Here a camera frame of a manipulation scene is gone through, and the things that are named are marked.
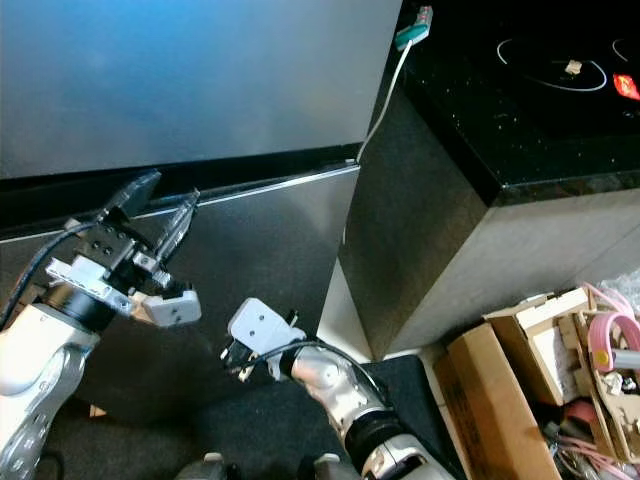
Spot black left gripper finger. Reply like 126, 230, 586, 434
155, 188, 202, 263
105, 168, 164, 225

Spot silver fridge door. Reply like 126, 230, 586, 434
0, 165, 361, 401

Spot silver two-door fridge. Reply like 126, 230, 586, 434
0, 0, 403, 401

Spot grey left robot leg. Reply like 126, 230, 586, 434
175, 452, 226, 480

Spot grey robot leg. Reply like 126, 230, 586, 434
175, 452, 226, 480
310, 452, 361, 480

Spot grey right robot leg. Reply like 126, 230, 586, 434
310, 452, 361, 480

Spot black floor mat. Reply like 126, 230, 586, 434
50, 355, 461, 480

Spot large brown cardboard box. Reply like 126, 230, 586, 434
435, 322, 561, 480

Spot grey kitchen counter cabinet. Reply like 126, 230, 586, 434
340, 90, 640, 361

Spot small cardboard box white insert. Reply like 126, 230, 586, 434
485, 287, 601, 406

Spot black stone countertop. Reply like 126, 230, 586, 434
400, 0, 640, 206

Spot brown cardboard insert tray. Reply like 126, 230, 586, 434
575, 310, 640, 461

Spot pink grey-grip exerciser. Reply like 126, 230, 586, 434
585, 283, 640, 371

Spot black glass induction hob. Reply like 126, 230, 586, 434
490, 30, 640, 111

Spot red hob sticker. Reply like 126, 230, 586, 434
612, 75, 640, 101

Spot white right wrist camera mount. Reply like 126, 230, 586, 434
228, 297, 296, 356

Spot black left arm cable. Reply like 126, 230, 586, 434
0, 220, 101, 331

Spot white cable teal plug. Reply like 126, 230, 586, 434
357, 5, 436, 166

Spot pink rubber cords bundle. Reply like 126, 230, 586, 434
545, 420, 631, 480

